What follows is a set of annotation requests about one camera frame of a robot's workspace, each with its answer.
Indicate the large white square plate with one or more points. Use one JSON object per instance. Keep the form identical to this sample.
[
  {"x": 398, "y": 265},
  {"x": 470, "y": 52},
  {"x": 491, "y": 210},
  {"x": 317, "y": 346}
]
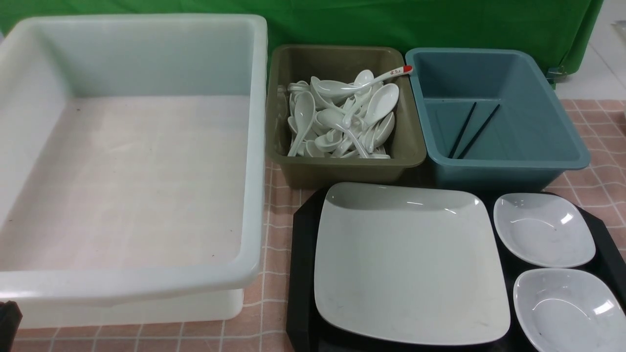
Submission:
[{"x": 409, "y": 265}]

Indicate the white ceramic soup spoon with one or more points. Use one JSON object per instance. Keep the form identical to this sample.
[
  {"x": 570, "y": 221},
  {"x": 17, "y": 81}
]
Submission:
[{"x": 304, "y": 112}]

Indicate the black object bottom left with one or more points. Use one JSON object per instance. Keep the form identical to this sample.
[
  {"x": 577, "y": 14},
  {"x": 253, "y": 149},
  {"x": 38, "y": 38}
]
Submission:
[{"x": 10, "y": 319}]

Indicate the pile of white spoons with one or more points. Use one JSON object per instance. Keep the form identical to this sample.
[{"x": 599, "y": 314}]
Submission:
[{"x": 336, "y": 130}]

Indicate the pink checkered tablecloth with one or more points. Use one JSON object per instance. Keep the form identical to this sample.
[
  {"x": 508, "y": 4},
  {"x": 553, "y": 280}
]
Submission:
[{"x": 260, "y": 327}]

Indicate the white spoon red handle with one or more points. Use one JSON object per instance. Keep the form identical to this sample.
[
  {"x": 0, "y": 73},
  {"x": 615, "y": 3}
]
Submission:
[{"x": 332, "y": 88}]

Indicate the olive green plastic bin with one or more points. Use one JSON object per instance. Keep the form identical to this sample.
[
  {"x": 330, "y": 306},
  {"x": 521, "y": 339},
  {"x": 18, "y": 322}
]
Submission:
[{"x": 295, "y": 63}]

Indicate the blue plastic bin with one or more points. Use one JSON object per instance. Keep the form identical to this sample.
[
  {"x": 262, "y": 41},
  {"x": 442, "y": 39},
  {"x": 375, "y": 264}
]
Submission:
[{"x": 529, "y": 143}]

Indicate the black chopstick gold tip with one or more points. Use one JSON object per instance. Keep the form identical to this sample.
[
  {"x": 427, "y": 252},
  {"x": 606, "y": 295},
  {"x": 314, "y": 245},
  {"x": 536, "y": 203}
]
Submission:
[{"x": 462, "y": 131}]

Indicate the small white bowl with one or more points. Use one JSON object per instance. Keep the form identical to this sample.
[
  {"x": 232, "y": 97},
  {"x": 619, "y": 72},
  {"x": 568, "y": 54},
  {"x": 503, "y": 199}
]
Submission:
[
  {"x": 544, "y": 230},
  {"x": 569, "y": 310}
]

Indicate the black plastic serving tray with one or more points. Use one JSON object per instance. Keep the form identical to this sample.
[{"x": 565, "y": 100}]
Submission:
[{"x": 308, "y": 332}]

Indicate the large white plastic tub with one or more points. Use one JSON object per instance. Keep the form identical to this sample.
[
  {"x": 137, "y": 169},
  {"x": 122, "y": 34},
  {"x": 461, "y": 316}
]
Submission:
[{"x": 132, "y": 167}]

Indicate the white spoon right top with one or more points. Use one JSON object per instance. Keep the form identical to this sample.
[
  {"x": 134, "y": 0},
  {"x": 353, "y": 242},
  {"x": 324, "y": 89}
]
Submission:
[{"x": 381, "y": 103}]

